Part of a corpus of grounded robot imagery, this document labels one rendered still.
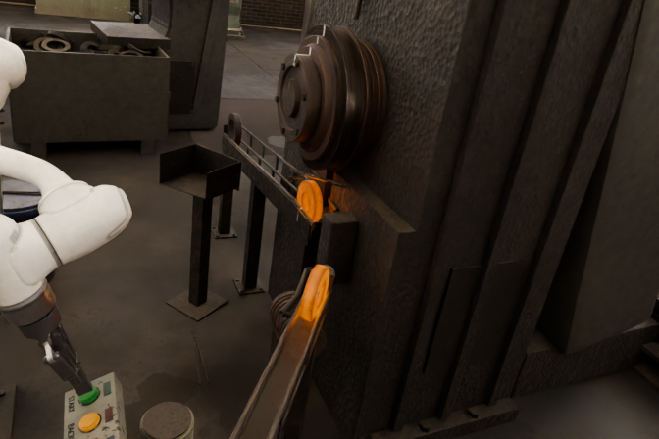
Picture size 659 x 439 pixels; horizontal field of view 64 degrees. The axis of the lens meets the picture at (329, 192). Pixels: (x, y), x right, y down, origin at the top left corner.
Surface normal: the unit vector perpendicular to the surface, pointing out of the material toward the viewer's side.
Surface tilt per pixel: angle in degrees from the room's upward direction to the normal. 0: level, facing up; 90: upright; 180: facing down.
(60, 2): 90
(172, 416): 0
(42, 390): 0
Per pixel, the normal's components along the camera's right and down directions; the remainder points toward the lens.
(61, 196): 0.10, -0.61
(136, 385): 0.15, -0.91
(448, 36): -0.91, 0.04
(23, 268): 0.71, 0.26
